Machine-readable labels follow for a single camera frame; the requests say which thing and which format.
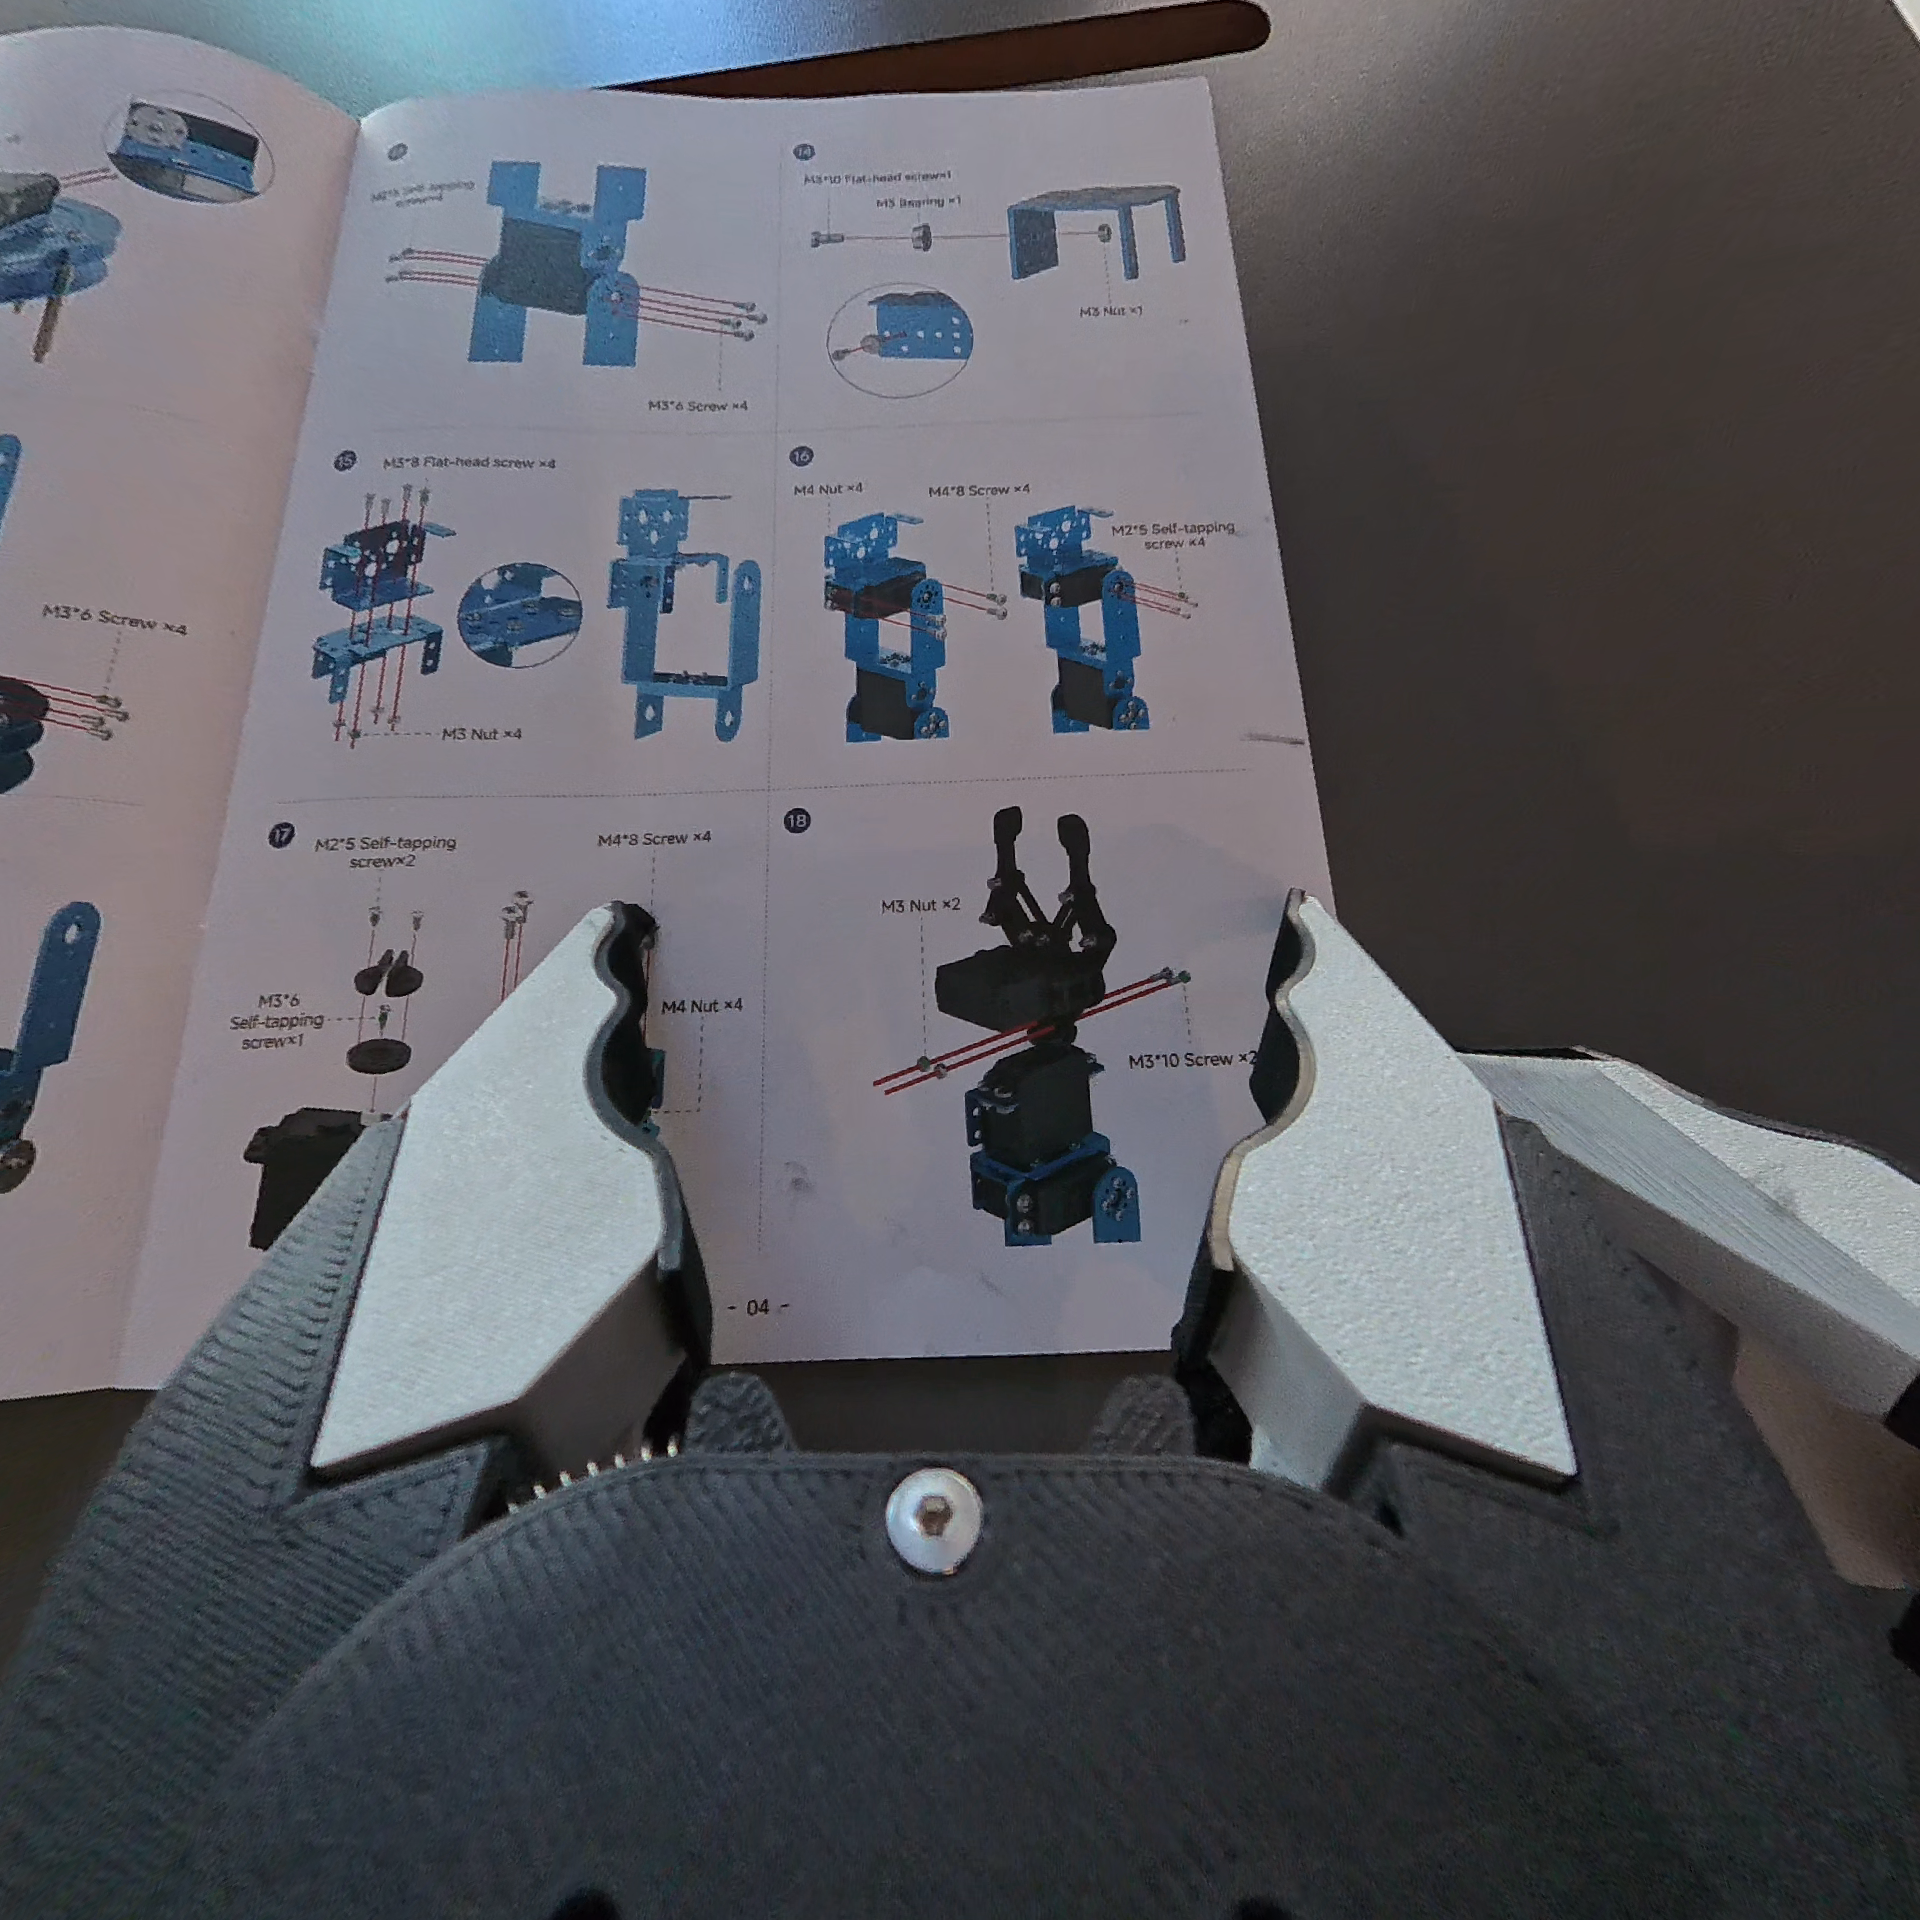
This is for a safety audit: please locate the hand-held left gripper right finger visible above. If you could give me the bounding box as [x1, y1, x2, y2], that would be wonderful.
[1177, 890, 1579, 1490]

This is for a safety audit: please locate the instruction booklet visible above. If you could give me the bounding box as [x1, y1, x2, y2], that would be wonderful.
[0, 27, 1338, 1404]

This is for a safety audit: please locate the dark desk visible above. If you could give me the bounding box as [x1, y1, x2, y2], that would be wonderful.
[0, 0, 1920, 1667]

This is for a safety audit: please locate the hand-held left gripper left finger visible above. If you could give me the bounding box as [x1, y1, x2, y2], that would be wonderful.
[307, 900, 714, 1480]

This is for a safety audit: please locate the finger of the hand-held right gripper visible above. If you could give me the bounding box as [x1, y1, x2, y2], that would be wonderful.
[1464, 1049, 1920, 1593]

